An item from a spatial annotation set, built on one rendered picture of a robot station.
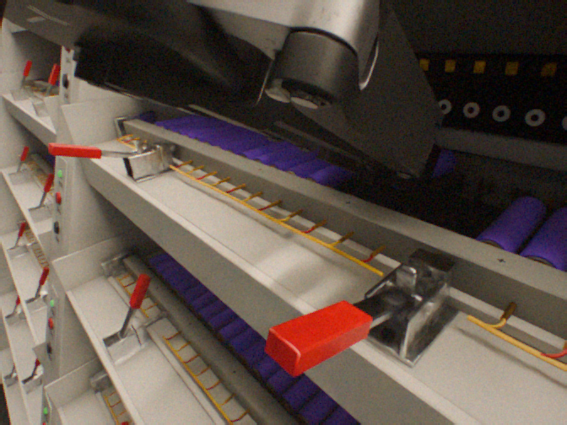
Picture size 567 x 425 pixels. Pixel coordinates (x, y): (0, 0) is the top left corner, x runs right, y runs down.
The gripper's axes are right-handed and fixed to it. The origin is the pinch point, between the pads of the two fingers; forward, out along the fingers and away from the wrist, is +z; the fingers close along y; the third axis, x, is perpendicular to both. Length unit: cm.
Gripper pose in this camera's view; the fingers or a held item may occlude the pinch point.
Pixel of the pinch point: (382, 153)
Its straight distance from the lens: 19.9
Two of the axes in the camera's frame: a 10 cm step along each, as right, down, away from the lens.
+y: -6.8, -3.2, 6.6
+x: -3.2, 9.4, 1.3
